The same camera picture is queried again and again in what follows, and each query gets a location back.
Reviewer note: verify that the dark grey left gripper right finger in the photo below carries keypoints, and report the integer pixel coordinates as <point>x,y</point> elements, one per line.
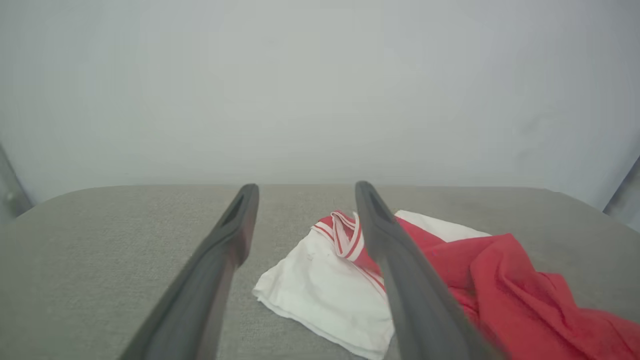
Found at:
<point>410,290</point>

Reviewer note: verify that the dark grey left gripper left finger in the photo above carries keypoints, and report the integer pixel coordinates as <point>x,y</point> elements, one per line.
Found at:
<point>210,285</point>

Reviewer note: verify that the red and white garment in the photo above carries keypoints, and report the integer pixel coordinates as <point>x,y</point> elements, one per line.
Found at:
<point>325,295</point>

